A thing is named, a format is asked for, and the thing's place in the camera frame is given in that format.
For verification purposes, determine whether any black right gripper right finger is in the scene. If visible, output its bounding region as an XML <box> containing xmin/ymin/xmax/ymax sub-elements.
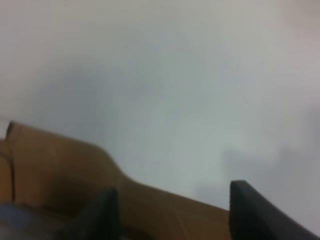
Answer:
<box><xmin>228</xmin><ymin>180</ymin><xmax>320</xmax><ymax>240</ymax></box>

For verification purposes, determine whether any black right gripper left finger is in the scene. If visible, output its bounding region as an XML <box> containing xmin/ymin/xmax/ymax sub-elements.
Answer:
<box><xmin>56</xmin><ymin>188</ymin><xmax>120</xmax><ymax>240</ymax></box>

